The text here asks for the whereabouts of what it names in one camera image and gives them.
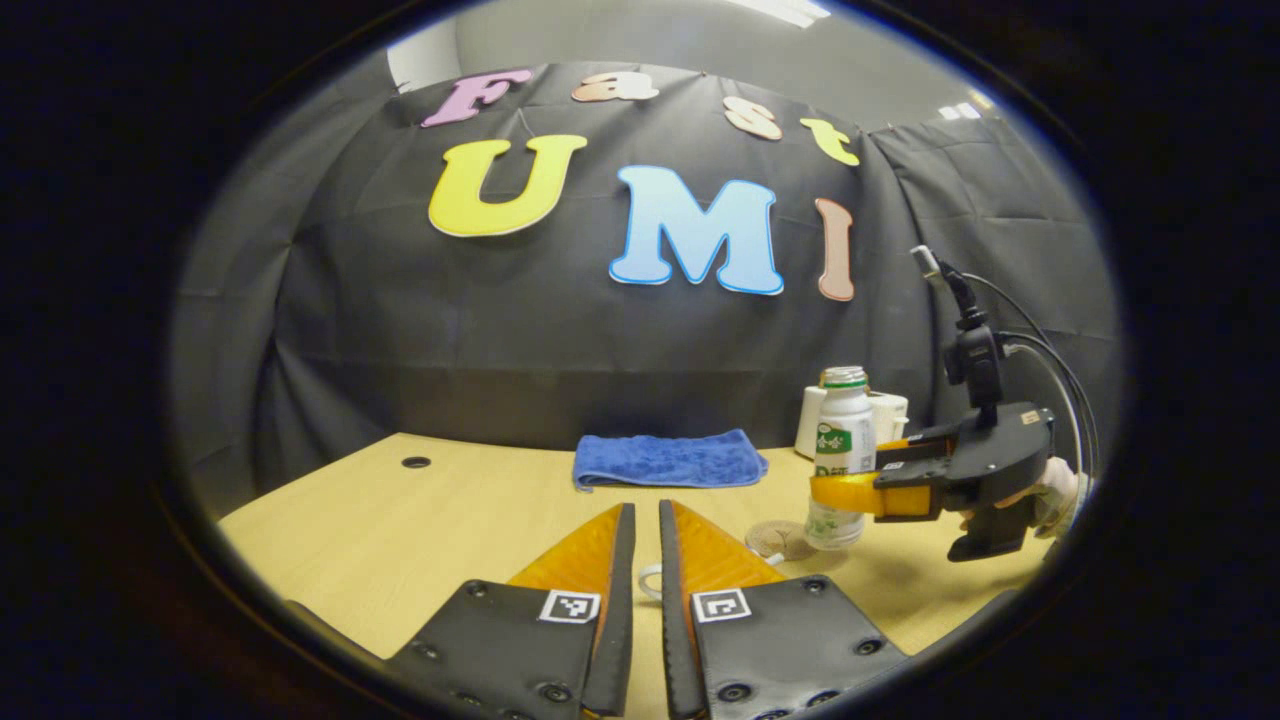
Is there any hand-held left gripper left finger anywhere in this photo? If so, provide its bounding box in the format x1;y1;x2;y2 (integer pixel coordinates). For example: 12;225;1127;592
385;502;637;720

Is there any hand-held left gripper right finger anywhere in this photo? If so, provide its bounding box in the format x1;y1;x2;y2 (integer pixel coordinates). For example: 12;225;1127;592
658;500;911;720

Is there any white water bottle green label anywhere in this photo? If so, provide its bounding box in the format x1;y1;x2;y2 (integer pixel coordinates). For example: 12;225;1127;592
805;366;878;551

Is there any white toaster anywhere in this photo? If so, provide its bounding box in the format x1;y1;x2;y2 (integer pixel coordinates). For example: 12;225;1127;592
795;385;911;461

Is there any blue towel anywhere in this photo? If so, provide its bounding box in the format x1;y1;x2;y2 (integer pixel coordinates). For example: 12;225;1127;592
573;429;770;492

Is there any black backdrop cloth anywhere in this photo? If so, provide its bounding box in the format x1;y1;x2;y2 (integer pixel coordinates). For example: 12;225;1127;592
170;65;1121;521

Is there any black cable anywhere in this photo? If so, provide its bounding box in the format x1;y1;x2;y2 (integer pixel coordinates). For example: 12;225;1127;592
1000;335;1088;471
960;270;1103;476

